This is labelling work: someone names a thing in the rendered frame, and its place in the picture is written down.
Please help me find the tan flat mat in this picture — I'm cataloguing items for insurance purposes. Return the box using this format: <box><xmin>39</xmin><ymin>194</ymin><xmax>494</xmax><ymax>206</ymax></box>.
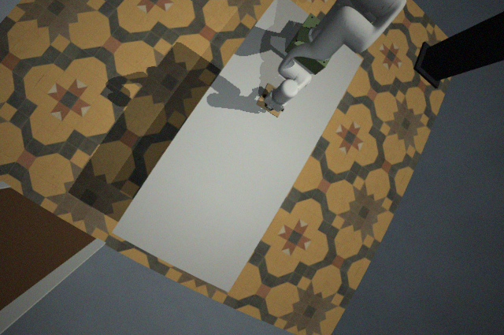
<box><xmin>256</xmin><ymin>83</ymin><xmax>281</xmax><ymax>117</ymax></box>

